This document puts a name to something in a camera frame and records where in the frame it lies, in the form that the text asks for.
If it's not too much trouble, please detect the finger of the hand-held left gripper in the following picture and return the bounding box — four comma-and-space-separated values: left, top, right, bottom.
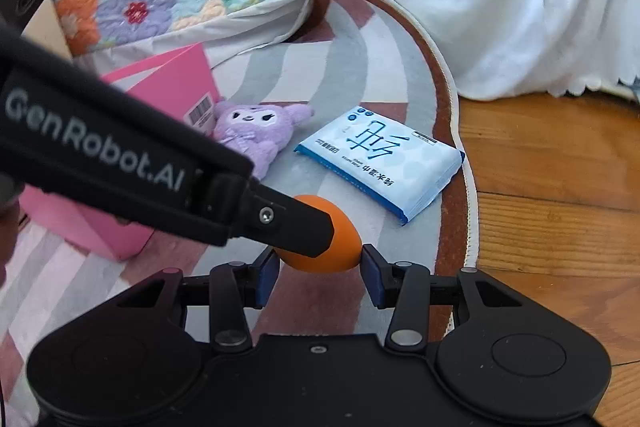
231, 179, 336, 259

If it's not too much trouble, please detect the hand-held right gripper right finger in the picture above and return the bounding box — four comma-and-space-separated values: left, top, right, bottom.
360, 244, 507, 351

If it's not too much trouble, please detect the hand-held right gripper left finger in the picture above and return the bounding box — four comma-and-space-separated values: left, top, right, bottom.
115, 251, 281, 354

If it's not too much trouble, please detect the orange ball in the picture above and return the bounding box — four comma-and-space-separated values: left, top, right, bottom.
272, 194, 362, 273

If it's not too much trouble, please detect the pink cardboard box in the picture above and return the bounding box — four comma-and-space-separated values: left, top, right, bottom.
20, 43, 218, 262

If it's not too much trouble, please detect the purple plush toy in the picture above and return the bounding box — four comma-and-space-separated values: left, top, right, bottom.
212, 101, 316, 180

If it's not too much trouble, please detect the blue tissue packet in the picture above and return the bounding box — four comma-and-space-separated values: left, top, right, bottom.
294, 105, 466, 225

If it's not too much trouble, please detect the beige cabinet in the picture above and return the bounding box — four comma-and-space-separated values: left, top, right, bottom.
22, 0, 73, 58

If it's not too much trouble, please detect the striped rug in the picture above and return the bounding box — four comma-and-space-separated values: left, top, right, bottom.
0, 0, 481, 427

